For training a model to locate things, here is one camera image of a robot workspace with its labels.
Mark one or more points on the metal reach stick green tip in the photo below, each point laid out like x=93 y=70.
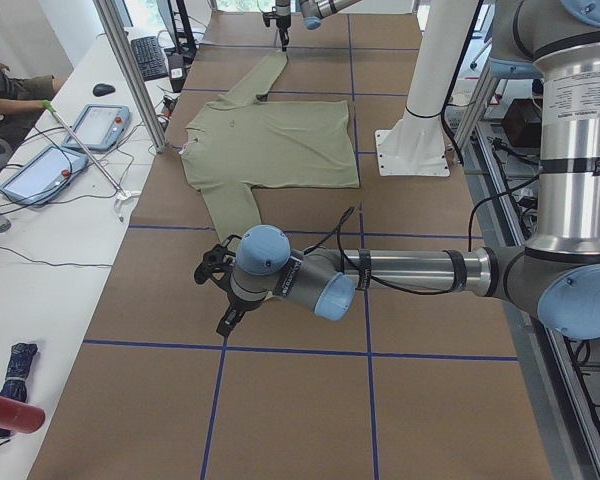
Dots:
x=121 y=195

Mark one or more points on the blue teach pendant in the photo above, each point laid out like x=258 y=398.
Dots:
x=43 y=177
x=99 y=127

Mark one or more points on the aluminium frame post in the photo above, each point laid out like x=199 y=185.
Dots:
x=116 y=34

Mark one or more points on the brown box beside table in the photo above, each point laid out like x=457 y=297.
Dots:
x=522 y=124

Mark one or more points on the black power adapter with label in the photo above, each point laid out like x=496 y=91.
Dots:
x=177 y=72

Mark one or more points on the olive green long-sleeve shirt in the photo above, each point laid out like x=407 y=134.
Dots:
x=241 y=140

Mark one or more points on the red cylinder bottle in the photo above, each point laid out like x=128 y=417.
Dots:
x=20 y=417

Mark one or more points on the far blue teach pendant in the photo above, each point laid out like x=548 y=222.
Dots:
x=99 y=127

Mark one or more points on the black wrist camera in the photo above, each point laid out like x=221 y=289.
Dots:
x=213 y=262
x=269 y=17

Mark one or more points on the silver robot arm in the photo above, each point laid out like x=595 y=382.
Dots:
x=554 y=276
x=313 y=13

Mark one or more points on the near blue teach pendant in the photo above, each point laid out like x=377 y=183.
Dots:
x=43 y=177

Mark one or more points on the seated person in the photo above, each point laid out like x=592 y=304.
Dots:
x=21 y=103

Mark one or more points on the black keyboard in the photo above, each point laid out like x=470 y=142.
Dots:
x=149 y=57

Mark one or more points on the black computer mouse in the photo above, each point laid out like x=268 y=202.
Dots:
x=103 y=89

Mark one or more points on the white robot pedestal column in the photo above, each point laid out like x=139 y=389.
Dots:
x=415 y=146

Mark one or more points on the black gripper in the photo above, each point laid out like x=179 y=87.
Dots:
x=238 y=302
x=282 y=21

